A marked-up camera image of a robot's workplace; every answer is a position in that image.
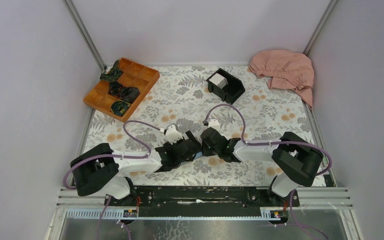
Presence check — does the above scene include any black card tray box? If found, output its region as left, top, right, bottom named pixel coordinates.
left=206, top=68, right=246, bottom=105

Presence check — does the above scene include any grey leather card holder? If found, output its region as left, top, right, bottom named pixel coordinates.
left=194, top=152, right=203, bottom=160

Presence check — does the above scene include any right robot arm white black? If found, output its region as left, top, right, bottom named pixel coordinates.
left=200, top=127, right=324, bottom=206

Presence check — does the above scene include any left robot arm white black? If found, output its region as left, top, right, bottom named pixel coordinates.
left=69, top=126, right=201, bottom=206

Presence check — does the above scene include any white card stack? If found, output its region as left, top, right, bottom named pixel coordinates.
left=209, top=73, right=228, bottom=89

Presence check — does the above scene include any floral patterned table mat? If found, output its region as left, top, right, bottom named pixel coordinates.
left=84, top=66, right=313, bottom=187

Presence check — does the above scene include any dark rolled tie bottom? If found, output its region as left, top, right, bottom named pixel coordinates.
left=110, top=100, right=131, bottom=117

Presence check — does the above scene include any dark rolled tie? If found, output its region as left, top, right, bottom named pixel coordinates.
left=99, top=59, right=124, bottom=82
left=110, top=100, right=131, bottom=117
left=119, top=87, right=140, bottom=104
left=107, top=81, right=124, bottom=98

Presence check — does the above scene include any dark rolled tie middle right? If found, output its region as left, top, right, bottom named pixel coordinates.
left=119, top=87, right=140, bottom=104

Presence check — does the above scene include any orange wooden compartment tray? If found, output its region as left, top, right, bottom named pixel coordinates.
left=83, top=57, right=160, bottom=122

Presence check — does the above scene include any dark rolled tie middle left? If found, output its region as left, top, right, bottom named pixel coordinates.
left=107, top=81, right=124, bottom=98

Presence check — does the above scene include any dark rolled tie top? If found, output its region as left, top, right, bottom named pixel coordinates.
left=99, top=59, right=124, bottom=82

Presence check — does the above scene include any pink crumpled cloth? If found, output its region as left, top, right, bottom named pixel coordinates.
left=248, top=49, right=315, bottom=108

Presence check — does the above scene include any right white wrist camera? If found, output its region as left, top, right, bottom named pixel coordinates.
left=207, top=119, right=221, bottom=132

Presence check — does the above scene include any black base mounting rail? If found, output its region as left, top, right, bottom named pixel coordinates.
left=105, top=186, right=300, bottom=218

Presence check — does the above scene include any aluminium frame rail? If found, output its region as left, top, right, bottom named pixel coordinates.
left=56, top=186, right=354, bottom=221

